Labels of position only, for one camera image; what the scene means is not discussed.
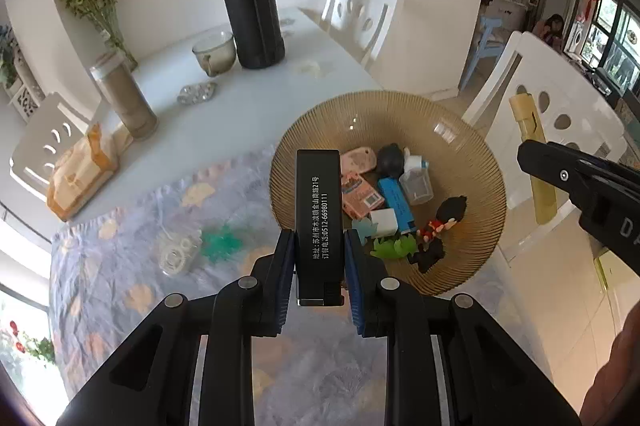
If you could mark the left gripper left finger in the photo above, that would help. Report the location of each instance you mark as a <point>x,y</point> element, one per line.
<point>149,378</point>

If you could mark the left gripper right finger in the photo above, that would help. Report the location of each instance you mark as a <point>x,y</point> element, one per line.
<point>448,360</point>

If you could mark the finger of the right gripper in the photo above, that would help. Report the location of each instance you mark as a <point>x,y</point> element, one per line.
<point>588,179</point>

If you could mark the yellow rectangular box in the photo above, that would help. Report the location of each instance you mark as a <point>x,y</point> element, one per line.
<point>531,154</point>

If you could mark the black dragon figurine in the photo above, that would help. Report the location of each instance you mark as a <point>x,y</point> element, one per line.
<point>427,254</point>

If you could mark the green frog toy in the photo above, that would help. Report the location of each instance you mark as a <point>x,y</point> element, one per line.
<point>394,248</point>

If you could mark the clear plastic gear toy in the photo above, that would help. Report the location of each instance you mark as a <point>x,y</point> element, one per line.
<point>177,251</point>

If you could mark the black-haired red girl figurine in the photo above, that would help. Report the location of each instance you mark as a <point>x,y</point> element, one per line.
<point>448,215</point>

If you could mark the white charger cube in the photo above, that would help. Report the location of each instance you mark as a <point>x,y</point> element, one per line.
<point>384,222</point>

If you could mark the green translucent splat toy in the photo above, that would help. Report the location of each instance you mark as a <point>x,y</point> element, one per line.
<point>220,244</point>

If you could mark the teal translucent splat toy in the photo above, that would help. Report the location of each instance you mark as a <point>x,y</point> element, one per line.
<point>365,229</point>

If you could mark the blue rectangular box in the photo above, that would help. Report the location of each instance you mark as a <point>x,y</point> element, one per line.
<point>390,189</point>

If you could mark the clear plastic cup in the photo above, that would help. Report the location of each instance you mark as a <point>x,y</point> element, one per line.
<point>416,184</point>

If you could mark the black-haired boy figurine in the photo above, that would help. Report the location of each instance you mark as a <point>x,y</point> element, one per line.
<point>393,162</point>

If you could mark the pink oval case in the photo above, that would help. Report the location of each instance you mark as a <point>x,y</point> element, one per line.
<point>358,161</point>

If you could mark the black rectangular box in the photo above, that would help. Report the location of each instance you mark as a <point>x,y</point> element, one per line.
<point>319,261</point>

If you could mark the person's right hand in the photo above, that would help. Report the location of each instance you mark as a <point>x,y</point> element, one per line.
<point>613,376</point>

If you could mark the white chair near right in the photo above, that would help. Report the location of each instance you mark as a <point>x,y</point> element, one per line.
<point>572,112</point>

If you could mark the white chair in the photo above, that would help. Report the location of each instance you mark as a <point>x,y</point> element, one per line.
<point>572,112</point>
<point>359,26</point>
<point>50,132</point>

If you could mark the red flower plant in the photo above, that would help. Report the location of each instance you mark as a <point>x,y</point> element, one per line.
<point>41,349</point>

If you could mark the amber ribbed glass bowl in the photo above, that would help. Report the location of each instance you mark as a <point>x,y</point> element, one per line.
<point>459,163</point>

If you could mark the seated person in background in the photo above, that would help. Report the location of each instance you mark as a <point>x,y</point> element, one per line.
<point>550,31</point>

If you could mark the light blue chair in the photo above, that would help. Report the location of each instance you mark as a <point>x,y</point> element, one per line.
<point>490,45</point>

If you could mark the white chair far left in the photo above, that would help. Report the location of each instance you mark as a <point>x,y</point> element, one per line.
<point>50,132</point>

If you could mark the pill blister pack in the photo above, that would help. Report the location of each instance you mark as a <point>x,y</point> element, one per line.
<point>197,93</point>

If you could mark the white chair far right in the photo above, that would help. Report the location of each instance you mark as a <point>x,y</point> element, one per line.
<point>359,26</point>

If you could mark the white carved shelf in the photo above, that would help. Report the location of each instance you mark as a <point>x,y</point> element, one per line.
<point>25,94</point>

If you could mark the beige cylindrical canister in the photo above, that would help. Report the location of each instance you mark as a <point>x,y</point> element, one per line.
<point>116,82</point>

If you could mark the small glass cup bowl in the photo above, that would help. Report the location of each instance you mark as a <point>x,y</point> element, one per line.
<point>215,52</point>

